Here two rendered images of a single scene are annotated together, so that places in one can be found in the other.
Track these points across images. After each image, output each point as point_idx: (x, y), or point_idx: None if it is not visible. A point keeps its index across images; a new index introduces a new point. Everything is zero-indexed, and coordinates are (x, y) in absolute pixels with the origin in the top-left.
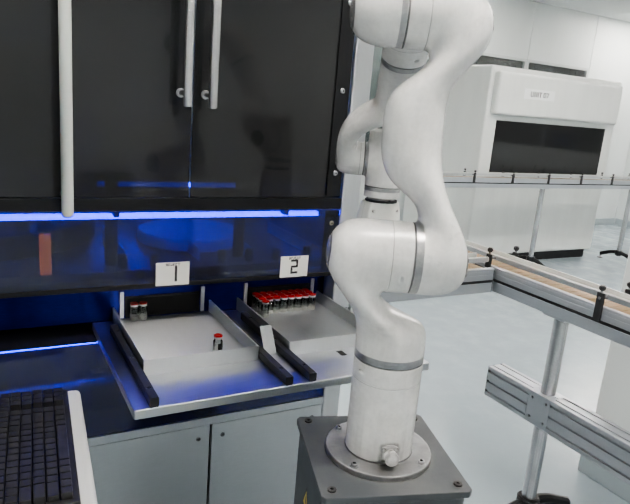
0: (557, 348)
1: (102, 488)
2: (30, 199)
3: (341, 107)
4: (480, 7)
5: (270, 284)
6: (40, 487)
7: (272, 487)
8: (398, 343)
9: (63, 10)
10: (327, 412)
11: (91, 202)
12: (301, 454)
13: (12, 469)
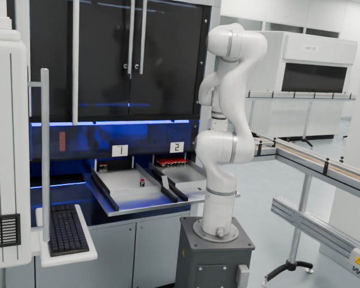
0: (306, 188)
1: None
2: (57, 116)
3: (200, 71)
4: (262, 41)
5: (165, 155)
6: (72, 243)
7: (164, 254)
8: (224, 184)
9: (75, 32)
10: None
11: (84, 117)
12: (182, 232)
13: (59, 235)
